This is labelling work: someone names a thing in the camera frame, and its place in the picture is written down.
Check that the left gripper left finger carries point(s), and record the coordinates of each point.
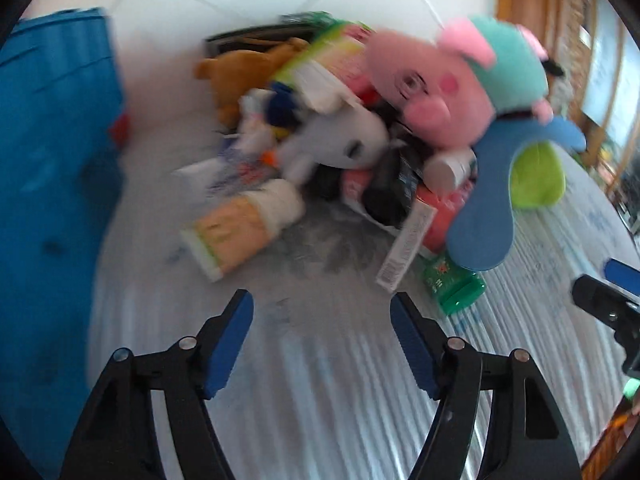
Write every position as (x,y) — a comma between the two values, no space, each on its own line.
(115,435)

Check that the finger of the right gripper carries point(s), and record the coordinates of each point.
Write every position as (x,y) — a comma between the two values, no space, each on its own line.
(623,276)
(615,310)

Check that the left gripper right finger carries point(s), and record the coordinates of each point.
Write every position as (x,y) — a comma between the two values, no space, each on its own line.
(527,437)

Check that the pink pig plush teal hat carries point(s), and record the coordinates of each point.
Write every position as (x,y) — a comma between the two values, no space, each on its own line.
(449,90)

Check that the lime green blue-eared plush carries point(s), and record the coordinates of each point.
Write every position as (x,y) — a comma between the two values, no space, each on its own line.
(481,235)

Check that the green small box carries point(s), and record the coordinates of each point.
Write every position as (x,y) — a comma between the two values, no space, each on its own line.
(452,287)

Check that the white long toothpaste box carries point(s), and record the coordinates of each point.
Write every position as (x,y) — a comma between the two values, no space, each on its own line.
(406,246)

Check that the white medicine bottle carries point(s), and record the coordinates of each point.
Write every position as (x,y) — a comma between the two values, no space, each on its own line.
(242,226)

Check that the black folded umbrella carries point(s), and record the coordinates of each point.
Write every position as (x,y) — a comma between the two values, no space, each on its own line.
(388,197)

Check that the red tissue pack on table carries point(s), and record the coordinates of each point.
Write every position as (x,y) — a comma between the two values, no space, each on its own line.
(353,183)

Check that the toothpaste tube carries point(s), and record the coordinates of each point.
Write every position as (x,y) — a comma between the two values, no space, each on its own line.
(218,176)

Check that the white snoopy plush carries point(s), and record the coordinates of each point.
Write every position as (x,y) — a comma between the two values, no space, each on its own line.
(351,138)

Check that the red plastic basket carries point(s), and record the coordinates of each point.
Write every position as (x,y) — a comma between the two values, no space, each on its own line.
(120,131)

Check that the blue plastic storage crate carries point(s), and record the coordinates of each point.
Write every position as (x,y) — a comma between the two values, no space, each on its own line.
(60,183)

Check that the pink green gift bag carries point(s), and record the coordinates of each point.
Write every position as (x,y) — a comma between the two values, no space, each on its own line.
(340,50)

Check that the small bear blue dress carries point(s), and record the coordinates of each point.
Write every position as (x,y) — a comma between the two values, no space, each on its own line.
(268,116)

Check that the brown teddy bear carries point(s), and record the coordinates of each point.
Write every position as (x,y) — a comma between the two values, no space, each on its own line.
(232,74)

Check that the black box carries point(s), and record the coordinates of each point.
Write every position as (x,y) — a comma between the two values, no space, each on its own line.
(260,39)

